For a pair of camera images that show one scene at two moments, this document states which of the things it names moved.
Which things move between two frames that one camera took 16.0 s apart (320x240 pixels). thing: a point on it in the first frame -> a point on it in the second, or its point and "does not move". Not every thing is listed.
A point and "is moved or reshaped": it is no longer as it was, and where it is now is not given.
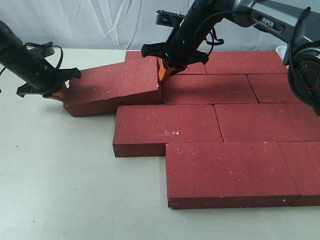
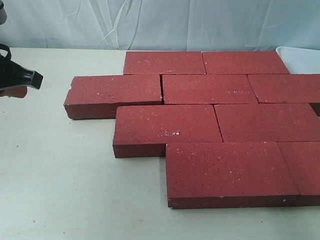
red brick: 98,90 is moved or reshaped
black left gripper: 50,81 -> 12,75
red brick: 142,130 does not move
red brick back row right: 245,62 does not move
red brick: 208,89 does not move
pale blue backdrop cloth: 118,25 does not move
